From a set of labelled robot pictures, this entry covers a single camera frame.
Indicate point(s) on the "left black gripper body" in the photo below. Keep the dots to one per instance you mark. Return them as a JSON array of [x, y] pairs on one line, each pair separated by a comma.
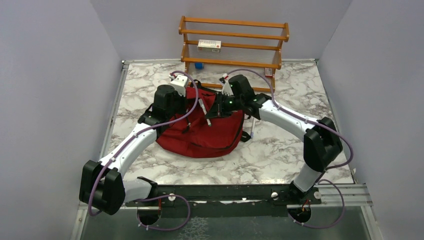
[[181, 104]]

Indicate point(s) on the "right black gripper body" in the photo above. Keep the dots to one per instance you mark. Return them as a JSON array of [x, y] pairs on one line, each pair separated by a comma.
[[226, 104]]

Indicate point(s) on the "grey pen green tip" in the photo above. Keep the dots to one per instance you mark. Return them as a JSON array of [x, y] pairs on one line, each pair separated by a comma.
[[205, 113]]

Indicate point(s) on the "red student backpack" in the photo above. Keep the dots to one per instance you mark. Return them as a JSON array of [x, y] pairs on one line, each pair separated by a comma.
[[198, 137]]

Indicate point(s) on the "clear pen blue cap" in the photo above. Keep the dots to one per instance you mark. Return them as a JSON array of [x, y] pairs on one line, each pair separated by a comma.
[[253, 125]]

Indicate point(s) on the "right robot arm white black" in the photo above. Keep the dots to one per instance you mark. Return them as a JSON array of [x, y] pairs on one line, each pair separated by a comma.
[[321, 144]]

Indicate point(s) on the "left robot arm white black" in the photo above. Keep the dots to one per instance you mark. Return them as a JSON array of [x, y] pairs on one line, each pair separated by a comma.
[[129, 149]]

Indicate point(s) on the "small blue cube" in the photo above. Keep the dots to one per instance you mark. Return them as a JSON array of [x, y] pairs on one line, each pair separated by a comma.
[[199, 65]]

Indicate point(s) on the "small red white box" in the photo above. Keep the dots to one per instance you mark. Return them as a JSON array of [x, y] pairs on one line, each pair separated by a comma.
[[268, 72]]

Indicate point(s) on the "wooden three-tier shelf rack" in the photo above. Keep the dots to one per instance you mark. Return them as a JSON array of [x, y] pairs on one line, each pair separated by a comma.
[[248, 44]]

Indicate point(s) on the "white box on shelf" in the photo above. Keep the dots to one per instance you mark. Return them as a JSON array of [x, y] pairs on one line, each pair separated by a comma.
[[209, 46]]

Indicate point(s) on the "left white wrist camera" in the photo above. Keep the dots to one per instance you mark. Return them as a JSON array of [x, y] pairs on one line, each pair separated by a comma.
[[179, 83]]

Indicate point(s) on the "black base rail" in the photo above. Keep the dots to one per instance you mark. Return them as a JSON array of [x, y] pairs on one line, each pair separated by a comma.
[[225, 200]]

